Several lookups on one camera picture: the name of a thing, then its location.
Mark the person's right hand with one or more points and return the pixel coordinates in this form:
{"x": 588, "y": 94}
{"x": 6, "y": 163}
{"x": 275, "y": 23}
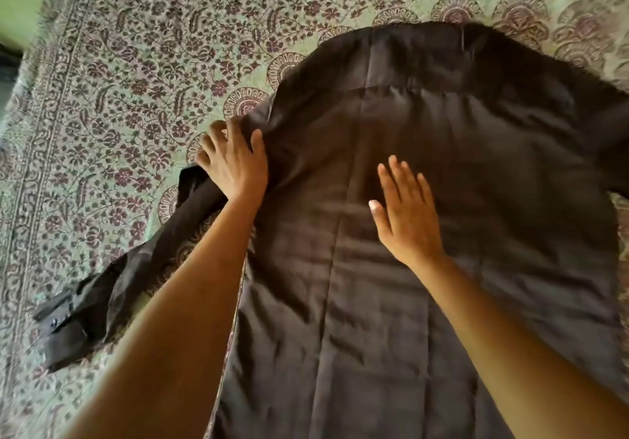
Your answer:
{"x": 410, "y": 227}

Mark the person's left hand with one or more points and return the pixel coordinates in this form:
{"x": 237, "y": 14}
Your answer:
{"x": 237, "y": 168}

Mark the person's left thumb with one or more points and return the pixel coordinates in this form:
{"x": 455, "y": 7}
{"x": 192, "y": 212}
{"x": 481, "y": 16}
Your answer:
{"x": 260, "y": 148}

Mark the person's right little finger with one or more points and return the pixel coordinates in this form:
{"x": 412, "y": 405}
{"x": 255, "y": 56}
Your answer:
{"x": 425, "y": 189}

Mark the person's right thumb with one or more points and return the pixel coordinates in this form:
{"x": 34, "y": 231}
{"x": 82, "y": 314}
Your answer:
{"x": 380, "y": 220}

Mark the person's left middle finger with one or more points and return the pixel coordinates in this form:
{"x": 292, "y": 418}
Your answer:
{"x": 218, "y": 135}

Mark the person's left little finger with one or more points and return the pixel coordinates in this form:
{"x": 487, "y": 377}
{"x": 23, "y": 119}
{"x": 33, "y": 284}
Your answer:
{"x": 202, "y": 159}

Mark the person's right middle finger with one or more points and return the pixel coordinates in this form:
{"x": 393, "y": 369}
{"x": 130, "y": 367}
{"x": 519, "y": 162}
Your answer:
{"x": 399, "y": 174}

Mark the black shirt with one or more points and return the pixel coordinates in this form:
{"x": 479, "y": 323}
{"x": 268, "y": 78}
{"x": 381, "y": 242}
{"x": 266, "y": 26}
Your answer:
{"x": 467, "y": 168}

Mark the person's left forearm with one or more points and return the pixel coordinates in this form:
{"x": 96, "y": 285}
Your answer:
{"x": 172, "y": 325}

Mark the person's right forearm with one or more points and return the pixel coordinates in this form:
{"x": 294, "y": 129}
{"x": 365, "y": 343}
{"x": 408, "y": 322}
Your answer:
{"x": 516, "y": 355}

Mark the floral patterned bedsheet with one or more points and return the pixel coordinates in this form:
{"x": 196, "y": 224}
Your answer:
{"x": 147, "y": 60}

